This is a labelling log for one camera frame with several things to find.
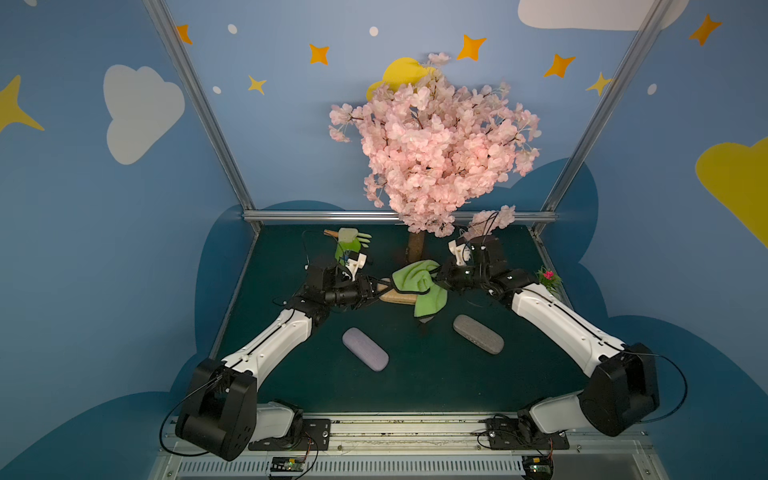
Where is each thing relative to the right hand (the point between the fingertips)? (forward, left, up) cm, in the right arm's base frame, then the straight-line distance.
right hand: (429, 272), depth 80 cm
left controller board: (-44, +33, -23) cm, 60 cm away
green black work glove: (+30, +29, -21) cm, 47 cm away
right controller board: (-40, -28, -25) cm, 55 cm away
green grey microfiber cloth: (-4, +4, +4) cm, 7 cm away
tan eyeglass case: (-9, +9, 0) cm, 12 cm away
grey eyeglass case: (-8, -17, -20) cm, 27 cm away
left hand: (-6, +10, +1) cm, 11 cm away
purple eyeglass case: (-15, +17, -19) cm, 30 cm away
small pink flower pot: (+3, -35, -4) cm, 35 cm away
